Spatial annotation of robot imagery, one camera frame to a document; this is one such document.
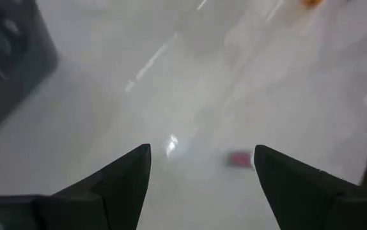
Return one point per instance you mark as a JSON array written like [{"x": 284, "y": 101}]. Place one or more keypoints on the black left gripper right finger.
[{"x": 305, "y": 198}]

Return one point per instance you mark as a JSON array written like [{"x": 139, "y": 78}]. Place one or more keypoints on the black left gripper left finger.
[{"x": 106, "y": 198}]

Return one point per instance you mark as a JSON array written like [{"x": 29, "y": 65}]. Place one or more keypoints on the yellow medicine bottle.
[{"x": 313, "y": 2}]

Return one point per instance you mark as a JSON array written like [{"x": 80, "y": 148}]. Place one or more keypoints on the grey plastic bin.
[{"x": 7, "y": 64}]

